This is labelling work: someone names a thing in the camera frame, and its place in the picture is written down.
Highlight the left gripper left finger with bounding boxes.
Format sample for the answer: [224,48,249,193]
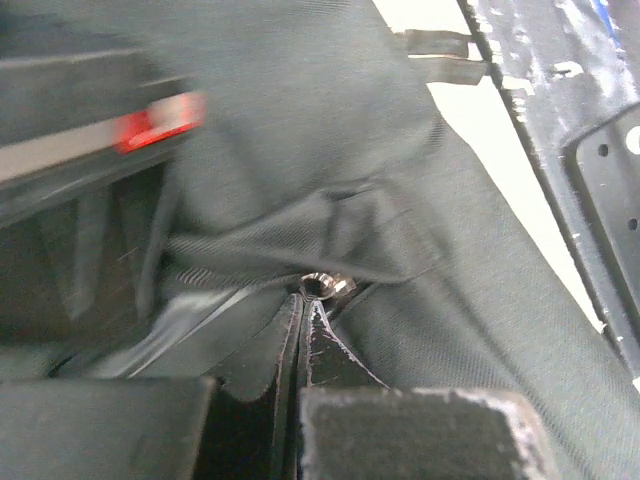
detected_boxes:
[1,295,303,479]

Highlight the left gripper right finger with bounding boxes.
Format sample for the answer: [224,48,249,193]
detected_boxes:
[298,301,560,479]

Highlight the black backpack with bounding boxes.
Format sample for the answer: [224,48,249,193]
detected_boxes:
[1,1,639,479]

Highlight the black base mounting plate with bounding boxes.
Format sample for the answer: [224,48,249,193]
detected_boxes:
[460,0,639,375]

